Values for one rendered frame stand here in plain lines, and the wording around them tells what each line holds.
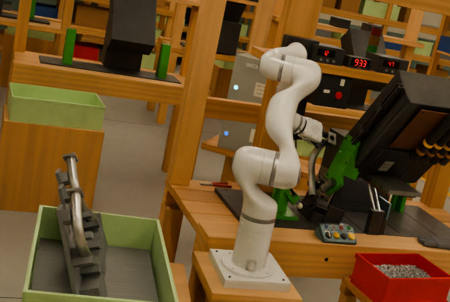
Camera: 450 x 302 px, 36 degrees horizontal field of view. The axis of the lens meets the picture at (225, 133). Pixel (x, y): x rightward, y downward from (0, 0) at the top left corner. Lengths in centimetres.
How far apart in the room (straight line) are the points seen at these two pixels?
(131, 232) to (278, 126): 64
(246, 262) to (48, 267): 65
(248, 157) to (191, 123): 82
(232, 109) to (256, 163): 95
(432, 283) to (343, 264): 36
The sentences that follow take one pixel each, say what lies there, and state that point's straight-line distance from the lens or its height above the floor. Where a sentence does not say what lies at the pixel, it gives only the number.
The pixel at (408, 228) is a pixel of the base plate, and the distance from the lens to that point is 329.
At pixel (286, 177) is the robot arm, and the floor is 124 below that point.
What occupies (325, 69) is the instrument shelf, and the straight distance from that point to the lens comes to 312.
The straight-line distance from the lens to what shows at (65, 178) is 227.
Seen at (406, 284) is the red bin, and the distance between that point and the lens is 267.
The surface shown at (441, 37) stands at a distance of 842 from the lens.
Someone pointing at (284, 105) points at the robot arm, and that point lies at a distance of 240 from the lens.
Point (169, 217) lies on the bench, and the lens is 321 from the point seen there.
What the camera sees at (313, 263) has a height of 81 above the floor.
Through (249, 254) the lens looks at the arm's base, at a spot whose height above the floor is 95.
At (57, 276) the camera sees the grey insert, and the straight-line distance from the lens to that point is 225.
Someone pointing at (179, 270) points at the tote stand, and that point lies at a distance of 255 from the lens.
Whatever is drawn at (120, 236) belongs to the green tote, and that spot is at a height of 88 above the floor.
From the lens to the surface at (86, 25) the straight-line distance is 970.
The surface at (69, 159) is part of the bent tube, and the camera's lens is 229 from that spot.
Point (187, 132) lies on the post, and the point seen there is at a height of 113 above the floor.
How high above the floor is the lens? 187
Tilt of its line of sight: 13 degrees down
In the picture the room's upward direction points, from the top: 12 degrees clockwise
